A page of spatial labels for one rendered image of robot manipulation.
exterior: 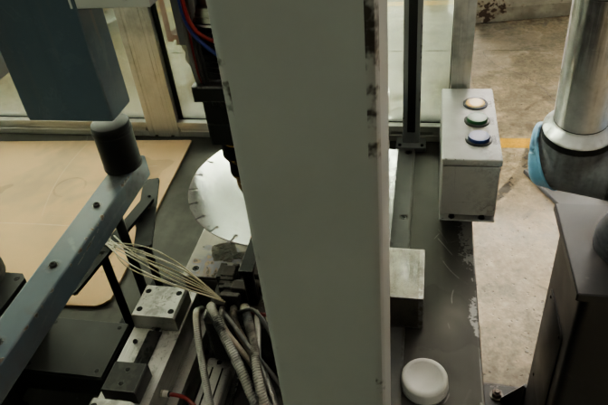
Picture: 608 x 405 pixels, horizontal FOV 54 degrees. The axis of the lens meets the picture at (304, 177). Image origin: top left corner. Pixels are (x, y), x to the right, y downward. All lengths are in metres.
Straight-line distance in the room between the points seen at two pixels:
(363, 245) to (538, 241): 2.18
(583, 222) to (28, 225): 1.15
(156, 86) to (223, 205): 0.62
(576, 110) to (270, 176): 0.89
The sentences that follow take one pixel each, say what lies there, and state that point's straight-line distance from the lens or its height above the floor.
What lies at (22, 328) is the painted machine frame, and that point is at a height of 1.05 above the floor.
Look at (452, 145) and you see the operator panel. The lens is 1.18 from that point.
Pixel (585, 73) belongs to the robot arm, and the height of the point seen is 1.11.
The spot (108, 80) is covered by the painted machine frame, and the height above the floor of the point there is 1.26.
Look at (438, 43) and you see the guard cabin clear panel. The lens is 1.36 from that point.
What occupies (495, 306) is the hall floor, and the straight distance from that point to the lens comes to 2.09.
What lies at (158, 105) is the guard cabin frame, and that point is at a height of 0.84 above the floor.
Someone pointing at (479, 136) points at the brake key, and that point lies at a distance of 1.19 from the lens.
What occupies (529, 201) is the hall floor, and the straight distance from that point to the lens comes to 2.53.
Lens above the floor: 1.54
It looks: 36 degrees down
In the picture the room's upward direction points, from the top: 6 degrees counter-clockwise
